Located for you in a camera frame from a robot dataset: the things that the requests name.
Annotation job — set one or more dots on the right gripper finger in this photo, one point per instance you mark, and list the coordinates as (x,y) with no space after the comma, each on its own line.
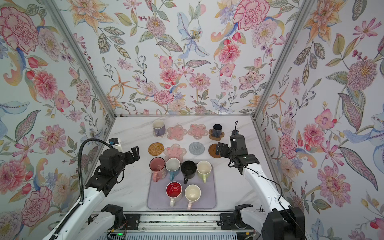
(235,132)
(223,150)

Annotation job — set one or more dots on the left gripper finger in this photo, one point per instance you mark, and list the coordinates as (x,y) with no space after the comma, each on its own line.
(132,156)
(116,144)

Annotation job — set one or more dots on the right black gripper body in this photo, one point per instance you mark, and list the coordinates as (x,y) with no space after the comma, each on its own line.
(232,156)

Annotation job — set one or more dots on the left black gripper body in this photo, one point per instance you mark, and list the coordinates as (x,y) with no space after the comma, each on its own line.
(122,161)

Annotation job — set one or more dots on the round wooden coaster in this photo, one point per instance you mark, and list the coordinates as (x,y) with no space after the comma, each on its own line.
(212,151)

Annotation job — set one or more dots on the small dark navy mug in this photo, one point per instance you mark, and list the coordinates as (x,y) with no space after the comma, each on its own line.
(217,130)

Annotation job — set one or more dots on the brown paw print coaster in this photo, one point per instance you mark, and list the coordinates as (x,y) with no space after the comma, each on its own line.
(213,138)

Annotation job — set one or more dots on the round woven cork coaster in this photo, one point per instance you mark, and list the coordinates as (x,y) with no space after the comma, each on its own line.
(156,149)

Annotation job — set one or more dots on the white mug green handle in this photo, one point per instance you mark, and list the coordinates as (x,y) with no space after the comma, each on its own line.
(204,169)

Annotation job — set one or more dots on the round blue woven coaster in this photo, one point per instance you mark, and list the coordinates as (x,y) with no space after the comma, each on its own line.
(196,148)

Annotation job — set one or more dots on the pink flower coaster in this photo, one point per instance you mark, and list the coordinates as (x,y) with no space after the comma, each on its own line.
(176,133)
(175,151)
(198,131)

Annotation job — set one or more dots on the black mug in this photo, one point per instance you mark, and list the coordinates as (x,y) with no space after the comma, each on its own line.
(188,169)

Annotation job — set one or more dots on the white mug grey handle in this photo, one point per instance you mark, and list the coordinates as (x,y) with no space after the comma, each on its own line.
(159,127)

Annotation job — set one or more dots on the cream mug pink handle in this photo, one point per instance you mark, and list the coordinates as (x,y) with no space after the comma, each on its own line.
(192,194)

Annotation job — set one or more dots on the red interior white mug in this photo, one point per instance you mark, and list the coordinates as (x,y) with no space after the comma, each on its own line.
(174,191)

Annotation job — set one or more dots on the round beige patterned coaster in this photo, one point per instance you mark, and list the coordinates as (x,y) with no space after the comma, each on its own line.
(162,136)

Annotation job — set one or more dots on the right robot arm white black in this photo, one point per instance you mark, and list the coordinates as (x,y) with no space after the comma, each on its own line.
(278,220)

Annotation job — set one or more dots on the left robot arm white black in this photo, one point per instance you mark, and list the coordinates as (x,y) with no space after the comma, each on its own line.
(92,193)

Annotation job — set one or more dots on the grey rectangular tray mat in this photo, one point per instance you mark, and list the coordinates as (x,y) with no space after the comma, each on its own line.
(158,199)

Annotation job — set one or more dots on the white mug blue handle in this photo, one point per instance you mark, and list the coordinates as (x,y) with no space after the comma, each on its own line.
(173,167)

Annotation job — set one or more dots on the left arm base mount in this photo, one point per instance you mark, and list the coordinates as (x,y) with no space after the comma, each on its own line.
(120,219)

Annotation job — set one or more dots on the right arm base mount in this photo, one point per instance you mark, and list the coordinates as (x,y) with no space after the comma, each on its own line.
(233,221)

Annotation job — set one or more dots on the aluminium front rail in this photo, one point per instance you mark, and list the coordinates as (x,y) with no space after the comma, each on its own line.
(178,222)

